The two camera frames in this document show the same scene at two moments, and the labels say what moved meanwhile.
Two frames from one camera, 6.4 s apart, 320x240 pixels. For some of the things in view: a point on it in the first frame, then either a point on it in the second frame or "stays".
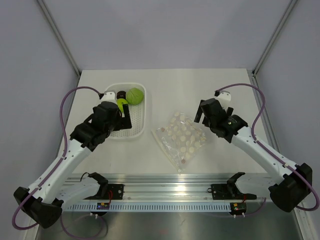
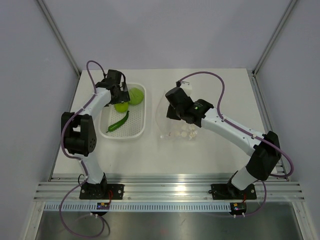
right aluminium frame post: (273, 37) stays
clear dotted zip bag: (180, 140) -> (174, 129)
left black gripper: (124, 122) -> (123, 96)
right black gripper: (199, 114) -> (170, 114)
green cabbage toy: (134, 96) stays
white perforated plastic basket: (138, 113) stays
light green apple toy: (120, 101) stays
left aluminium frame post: (59, 37) stays
